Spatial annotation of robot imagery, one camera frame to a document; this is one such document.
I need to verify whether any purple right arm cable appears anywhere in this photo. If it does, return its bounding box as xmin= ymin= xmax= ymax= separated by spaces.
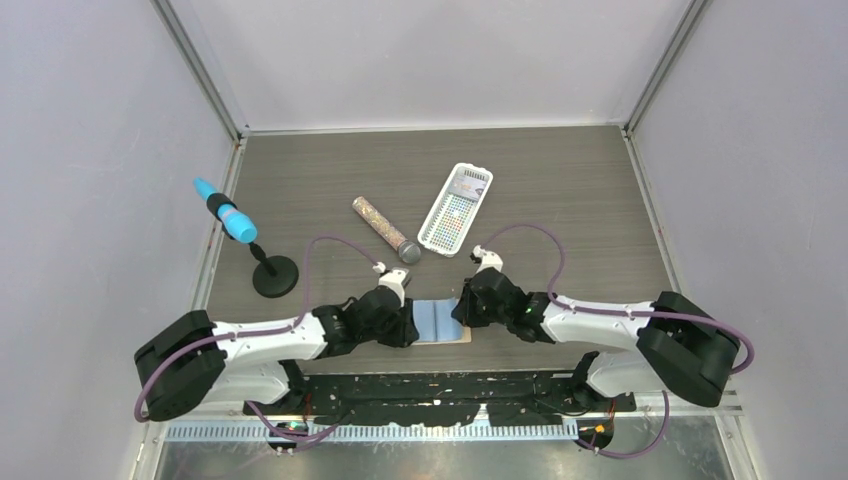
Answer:
xmin=480 ymin=223 xmax=757 ymax=460

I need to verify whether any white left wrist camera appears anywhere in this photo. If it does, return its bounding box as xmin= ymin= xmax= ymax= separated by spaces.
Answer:
xmin=378 ymin=267 xmax=411 ymax=305

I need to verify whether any glitter handle microphone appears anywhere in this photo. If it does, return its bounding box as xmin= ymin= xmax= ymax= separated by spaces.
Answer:
xmin=352 ymin=196 xmax=421 ymax=265

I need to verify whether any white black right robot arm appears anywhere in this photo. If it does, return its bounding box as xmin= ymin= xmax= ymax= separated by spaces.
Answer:
xmin=451 ymin=267 xmax=742 ymax=411

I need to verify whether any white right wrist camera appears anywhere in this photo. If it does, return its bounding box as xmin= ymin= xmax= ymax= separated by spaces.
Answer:
xmin=470 ymin=245 xmax=503 ymax=273

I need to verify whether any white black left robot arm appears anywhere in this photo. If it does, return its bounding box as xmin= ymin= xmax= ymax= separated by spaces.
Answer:
xmin=133 ymin=286 xmax=419 ymax=423

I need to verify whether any black round microphone stand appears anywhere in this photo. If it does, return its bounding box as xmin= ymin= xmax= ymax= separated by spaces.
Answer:
xmin=248 ymin=242 xmax=299 ymax=299

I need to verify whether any white plastic mesh basket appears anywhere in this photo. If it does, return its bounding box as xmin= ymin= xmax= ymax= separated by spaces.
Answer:
xmin=417 ymin=163 xmax=494 ymax=257

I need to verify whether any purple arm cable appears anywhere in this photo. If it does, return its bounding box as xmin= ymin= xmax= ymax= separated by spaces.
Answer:
xmin=133 ymin=235 xmax=389 ymax=455
xmin=480 ymin=223 xmax=757 ymax=460

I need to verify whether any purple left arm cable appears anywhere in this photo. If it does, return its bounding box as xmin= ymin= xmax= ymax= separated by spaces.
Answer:
xmin=133 ymin=235 xmax=389 ymax=455

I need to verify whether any card in white basket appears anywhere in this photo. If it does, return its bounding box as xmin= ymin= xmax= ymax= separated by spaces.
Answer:
xmin=450 ymin=181 xmax=486 ymax=202

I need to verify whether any blue microphone on stand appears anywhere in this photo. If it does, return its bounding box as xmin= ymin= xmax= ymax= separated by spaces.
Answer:
xmin=193 ymin=178 xmax=258 ymax=244

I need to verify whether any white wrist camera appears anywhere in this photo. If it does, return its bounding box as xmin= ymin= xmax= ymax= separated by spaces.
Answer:
xmin=378 ymin=267 xmax=411 ymax=305
xmin=470 ymin=245 xmax=503 ymax=273

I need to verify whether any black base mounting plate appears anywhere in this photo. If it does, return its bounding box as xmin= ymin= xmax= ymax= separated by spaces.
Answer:
xmin=291 ymin=370 xmax=598 ymax=429

